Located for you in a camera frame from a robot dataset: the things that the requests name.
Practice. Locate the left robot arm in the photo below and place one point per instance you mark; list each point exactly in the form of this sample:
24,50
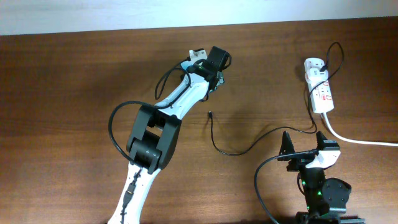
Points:
155,132

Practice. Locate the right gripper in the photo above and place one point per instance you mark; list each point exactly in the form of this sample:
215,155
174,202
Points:
300,162

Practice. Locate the white USB charger adapter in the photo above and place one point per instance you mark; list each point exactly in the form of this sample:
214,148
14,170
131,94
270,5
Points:
315,75

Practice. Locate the white power strip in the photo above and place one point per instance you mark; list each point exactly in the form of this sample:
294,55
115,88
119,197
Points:
321,97

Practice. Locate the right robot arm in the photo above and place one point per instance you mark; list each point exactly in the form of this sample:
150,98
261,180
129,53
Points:
326,198

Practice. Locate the blue Galaxy smartphone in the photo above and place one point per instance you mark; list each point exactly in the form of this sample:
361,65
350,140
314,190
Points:
211,72

